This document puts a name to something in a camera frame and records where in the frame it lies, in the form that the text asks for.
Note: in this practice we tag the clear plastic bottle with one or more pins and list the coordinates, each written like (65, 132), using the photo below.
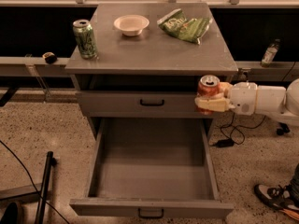
(270, 53)

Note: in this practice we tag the grey sneaker with orange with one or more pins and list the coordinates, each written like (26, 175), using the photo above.
(279, 199)

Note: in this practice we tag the green soda can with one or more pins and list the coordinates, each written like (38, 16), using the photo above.
(85, 39)

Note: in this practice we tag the black shoe tip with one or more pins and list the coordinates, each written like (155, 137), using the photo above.
(12, 214)

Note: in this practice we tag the black tape measure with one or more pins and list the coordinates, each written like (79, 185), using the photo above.
(49, 57)

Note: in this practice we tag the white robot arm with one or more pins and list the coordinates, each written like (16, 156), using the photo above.
(277, 103)

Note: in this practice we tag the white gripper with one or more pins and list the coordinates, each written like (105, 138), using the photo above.
(243, 98)

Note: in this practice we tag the blue jeans leg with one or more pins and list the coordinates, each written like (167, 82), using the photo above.
(295, 184)

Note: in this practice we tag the black power adapter with cable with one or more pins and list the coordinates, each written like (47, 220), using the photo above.
(233, 134)

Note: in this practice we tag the open grey bottom drawer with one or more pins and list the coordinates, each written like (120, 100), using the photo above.
(151, 168)

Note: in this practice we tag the green chip bag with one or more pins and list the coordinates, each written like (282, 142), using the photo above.
(177, 25)

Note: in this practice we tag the white bowl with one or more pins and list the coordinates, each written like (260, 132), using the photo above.
(131, 25)

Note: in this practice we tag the grey metal rail shelf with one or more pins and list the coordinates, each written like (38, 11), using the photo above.
(28, 66)

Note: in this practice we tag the closed grey middle drawer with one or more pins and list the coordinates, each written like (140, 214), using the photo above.
(140, 104)

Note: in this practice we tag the grey drawer cabinet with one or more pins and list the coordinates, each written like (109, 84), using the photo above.
(152, 61)

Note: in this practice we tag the red coke can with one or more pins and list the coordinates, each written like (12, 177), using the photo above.
(208, 86)

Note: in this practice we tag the black metal stand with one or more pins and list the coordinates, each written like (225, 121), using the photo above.
(35, 193)

